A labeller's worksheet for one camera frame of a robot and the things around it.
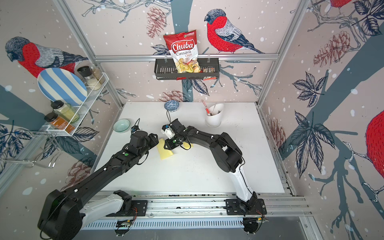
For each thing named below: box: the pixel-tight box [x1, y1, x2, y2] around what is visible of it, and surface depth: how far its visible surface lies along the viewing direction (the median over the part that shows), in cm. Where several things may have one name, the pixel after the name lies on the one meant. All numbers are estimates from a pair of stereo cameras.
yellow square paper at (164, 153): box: [157, 138, 174, 160], surface depth 90 cm
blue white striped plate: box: [37, 67, 88, 107], surface depth 73 cm
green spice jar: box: [50, 100, 80, 124], surface depth 67 cm
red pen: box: [201, 99, 211, 116], surface depth 106 cm
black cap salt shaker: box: [77, 65, 102, 91], surface depth 83 cm
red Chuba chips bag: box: [163, 29, 201, 74], surface depth 83 cm
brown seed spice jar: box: [90, 63, 106, 85], surface depth 87 cm
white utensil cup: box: [205, 103, 224, 127], surface depth 106 cm
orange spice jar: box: [44, 112, 76, 135], surface depth 63 cm
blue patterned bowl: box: [164, 99, 180, 113], surface depth 120 cm
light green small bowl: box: [113, 119, 131, 133], surface depth 106 cm
